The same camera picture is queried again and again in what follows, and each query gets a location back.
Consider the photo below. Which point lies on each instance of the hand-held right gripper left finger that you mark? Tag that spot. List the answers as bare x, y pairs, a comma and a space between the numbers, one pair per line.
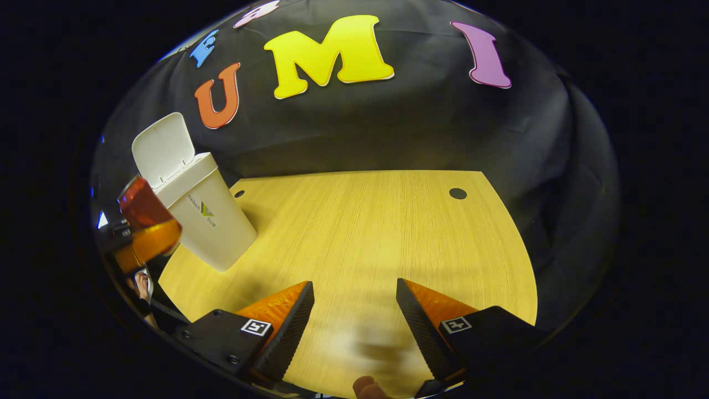
291, 332

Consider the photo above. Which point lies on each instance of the red pop can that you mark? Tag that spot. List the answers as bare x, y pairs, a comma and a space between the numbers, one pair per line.
141, 205

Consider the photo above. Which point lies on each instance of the black backdrop cloth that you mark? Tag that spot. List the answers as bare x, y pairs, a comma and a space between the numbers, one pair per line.
388, 127

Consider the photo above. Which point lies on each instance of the wooden desktop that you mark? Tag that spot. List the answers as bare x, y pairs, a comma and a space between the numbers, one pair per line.
360, 221

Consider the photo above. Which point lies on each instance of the white desktop garbage bin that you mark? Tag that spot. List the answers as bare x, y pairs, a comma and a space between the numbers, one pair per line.
210, 233

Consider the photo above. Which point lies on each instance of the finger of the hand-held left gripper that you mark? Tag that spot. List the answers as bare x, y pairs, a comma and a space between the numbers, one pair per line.
149, 241

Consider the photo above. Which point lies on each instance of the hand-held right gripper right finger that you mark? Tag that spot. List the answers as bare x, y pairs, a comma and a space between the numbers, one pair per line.
424, 332

